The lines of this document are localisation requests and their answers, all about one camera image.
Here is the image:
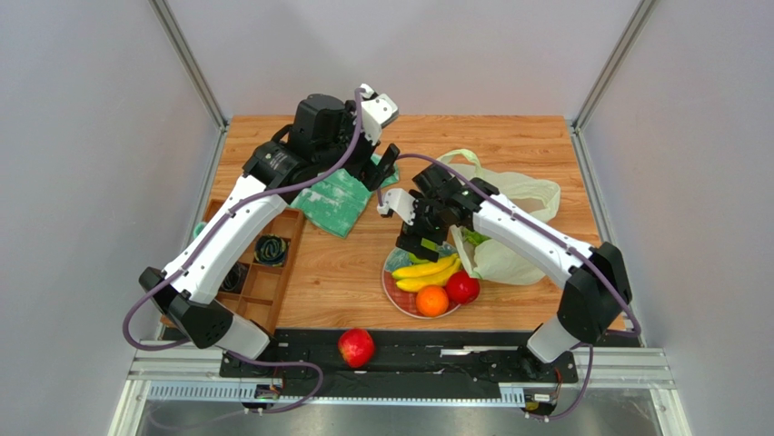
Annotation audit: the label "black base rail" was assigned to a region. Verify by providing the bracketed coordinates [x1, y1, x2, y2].
[218, 328, 580, 401]

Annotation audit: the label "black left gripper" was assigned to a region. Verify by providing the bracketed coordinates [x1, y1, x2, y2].
[313, 101, 397, 190]

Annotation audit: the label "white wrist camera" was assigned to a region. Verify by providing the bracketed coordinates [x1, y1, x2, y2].
[358, 84, 400, 145]
[377, 188, 416, 225]

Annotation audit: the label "wooden compartment tray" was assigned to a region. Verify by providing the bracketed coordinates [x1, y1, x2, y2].
[159, 199, 307, 335]

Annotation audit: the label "yellow fake banana bunch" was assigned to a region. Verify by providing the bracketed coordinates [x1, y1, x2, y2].
[392, 253, 461, 292]

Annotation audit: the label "black coiled cord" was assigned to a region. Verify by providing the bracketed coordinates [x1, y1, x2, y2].
[221, 263, 249, 293]

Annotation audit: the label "orange fake orange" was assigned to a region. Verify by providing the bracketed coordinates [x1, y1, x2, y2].
[415, 285, 450, 318]

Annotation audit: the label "green fake apple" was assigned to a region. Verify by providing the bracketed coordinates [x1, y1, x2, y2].
[408, 239, 439, 264]

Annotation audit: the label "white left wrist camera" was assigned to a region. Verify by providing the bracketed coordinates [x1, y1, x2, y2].
[358, 84, 400, 145]

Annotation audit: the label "green fake grapes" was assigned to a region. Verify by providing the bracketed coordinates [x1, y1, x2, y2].
[462, 228, 490, 246]

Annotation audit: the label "teal white sock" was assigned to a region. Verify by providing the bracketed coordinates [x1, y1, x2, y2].
[192, 222, 207, 239]

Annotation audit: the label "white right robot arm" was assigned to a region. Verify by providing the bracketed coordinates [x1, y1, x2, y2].
[378, 163, 631, 363]

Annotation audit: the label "green tie-dye cloth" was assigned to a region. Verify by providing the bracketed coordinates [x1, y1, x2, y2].
[290, 169, 373, 238]

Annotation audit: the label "floral red blue plate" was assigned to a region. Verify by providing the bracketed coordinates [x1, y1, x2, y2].
[382, 242, 472, 320]

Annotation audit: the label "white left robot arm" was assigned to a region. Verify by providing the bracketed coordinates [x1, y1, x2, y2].
[138, 84, 399, 359]

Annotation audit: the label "translucent avocado print plastic bag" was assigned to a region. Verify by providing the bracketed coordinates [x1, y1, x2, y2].
[437, 149, 561, 286]

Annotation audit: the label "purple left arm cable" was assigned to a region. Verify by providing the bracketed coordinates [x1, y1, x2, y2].
[122, 88, 368, 415]

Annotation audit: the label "aluminium frame rail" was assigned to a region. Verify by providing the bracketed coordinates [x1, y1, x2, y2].
[110, 340, 690, 435]

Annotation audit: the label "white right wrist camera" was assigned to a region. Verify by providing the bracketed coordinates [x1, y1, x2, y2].
[377, 188, 416, 225]

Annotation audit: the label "red fake apple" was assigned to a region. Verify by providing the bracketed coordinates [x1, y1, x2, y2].
[444, 271, 481, 305]
[338, 329, 375, 368]

